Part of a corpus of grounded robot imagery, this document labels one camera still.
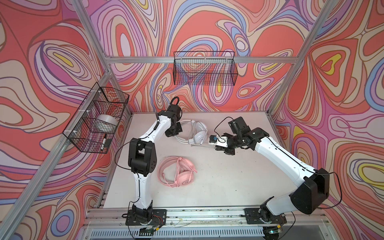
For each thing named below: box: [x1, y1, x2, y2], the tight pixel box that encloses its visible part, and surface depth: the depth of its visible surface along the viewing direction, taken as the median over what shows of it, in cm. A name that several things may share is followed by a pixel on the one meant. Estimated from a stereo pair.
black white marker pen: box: [100, 133, 107, 151], surface depth 74 cm
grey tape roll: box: [95, 114, 119, 133], surface depth 74 cm
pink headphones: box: [157, 156, 198, 188], surface depth 88 cm
